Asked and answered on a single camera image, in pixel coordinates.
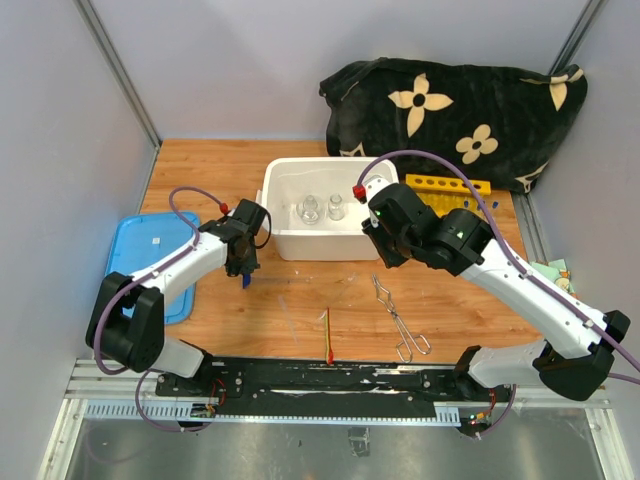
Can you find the clear plastic pipette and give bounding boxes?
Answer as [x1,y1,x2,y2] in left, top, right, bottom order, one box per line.
[278,295,299,345]

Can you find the small glass beaker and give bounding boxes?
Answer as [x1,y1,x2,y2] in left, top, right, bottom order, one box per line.
[327,193,345,221]

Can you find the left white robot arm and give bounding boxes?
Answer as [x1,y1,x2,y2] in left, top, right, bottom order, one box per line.
[85,199,271,396]

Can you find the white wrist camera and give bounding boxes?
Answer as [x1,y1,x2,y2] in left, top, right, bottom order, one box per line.
[219,202,231,216]
[352,175,390,204]

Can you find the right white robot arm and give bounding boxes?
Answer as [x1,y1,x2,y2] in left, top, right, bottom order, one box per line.
[354,177,630,401]

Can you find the blue plastic lid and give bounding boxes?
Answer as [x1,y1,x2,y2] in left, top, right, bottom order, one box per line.
[105,212,195,325]

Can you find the black floral blanket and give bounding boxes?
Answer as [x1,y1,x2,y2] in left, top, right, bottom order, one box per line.
[319,57,588,194]

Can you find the green cartoon cloth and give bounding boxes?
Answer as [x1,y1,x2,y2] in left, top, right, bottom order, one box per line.
[531,259,576,297]

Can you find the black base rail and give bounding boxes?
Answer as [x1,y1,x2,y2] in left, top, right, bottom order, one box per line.
[155,355,510,419]

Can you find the yellow test tube rack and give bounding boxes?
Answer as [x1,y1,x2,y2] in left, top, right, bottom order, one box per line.
[405,174,481,216]

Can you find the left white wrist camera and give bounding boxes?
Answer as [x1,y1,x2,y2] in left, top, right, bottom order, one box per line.
[219,202,231,216]

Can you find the metal crucible tongs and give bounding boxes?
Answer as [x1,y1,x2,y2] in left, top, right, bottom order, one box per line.
[372,274,432,364]

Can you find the white plastic bin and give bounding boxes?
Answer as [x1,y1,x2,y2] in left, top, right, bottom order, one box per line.
[256,157,379,262]

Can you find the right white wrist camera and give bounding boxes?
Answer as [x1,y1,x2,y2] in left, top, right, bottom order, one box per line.
[352,175,390,204]

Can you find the glass conical flask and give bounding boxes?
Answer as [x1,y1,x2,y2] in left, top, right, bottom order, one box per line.
[296,195,322,225]

